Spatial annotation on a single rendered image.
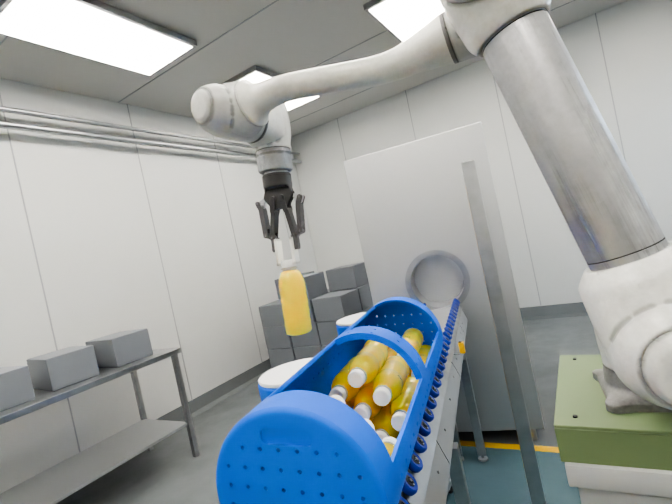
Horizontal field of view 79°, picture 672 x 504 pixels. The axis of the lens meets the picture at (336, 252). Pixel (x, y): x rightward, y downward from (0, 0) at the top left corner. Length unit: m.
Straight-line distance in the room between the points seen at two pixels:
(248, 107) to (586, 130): 0.62
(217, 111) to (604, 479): 0.96
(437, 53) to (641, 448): 0.78
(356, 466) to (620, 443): 0.44
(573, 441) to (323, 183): 6.10
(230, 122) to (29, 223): 3.43
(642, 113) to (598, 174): 5.13
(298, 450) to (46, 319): 3.63
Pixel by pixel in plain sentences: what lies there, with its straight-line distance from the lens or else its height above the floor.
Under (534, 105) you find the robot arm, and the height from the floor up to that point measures 1.59.
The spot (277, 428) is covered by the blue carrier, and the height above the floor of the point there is 1.20.
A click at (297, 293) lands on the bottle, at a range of 1.03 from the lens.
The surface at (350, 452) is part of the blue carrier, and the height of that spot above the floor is 1.16.
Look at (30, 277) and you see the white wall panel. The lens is 4.15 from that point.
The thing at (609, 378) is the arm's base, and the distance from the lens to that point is 0.94.
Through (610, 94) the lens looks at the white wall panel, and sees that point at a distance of 5.80.
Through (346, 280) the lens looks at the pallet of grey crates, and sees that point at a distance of 4.70.
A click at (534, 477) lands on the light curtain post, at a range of 2.27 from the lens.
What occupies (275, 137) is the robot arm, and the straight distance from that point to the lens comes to 1.04.
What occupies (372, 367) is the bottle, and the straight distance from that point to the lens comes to 0.99.
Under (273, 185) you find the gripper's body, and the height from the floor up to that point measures 1.63.
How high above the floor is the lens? 1.45
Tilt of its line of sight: 1 degrees down
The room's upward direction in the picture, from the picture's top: 12 degrees counter-clockwise
